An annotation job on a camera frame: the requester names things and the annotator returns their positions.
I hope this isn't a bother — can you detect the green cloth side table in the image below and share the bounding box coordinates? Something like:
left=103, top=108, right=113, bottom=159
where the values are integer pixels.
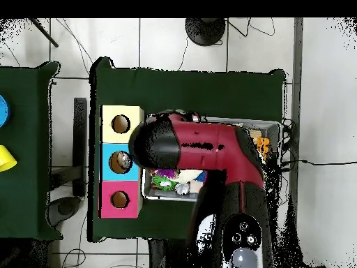
left=0, top=61, right=61, bottom=241

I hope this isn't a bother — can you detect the black pole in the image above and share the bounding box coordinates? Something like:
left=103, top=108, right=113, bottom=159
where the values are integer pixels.
left=29, top=17, right=59, bottom=48

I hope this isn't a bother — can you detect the black cable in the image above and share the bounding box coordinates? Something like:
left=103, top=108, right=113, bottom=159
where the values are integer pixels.
left=281, top=158, right=357, bottom=168

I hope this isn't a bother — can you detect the dark green table cloth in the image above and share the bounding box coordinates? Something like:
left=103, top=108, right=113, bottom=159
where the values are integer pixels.
left=89, top=55, right=288, bottom=246

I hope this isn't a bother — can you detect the wooden box with three holes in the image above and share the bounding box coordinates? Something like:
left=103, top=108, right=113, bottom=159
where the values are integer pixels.
left=99, top=105, right=145, bottom=218

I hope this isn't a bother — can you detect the blue round object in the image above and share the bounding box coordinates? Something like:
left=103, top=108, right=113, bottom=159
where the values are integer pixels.
left=0, top=94, right=10, bottom=126

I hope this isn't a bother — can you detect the shallow clear mesh bin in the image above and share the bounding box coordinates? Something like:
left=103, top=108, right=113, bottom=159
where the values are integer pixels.
left=142, top=114, right=282, bottom=207

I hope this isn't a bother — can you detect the black round stand base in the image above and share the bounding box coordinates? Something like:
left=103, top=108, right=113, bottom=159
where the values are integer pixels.
left=185, top=17, right=227, bottom=47

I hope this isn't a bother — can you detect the grey round stand foot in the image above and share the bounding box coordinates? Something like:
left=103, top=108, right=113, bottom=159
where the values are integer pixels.
left=47, top=196, right=82, bottom=224

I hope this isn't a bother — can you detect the yellow cup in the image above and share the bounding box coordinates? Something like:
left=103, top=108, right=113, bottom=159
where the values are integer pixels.
left=0, top=144, right=17, bottom=172

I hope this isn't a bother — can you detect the cream white cloth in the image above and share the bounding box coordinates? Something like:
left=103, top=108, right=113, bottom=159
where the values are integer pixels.
left=177, top=170, right=206, bottom=185

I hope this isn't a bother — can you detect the black panel stand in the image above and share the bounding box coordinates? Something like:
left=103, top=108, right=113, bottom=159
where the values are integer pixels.
left=73, top=97, right=89, bottom=196

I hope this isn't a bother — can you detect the green toy with white eyes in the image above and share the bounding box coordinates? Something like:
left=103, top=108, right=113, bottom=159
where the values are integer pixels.
left=153, top=172, right=179, bottom=192

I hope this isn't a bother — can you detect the small orange plastic toy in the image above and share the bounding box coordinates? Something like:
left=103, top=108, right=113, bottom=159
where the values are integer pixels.
left=256, top=137, right=271, bottom=160

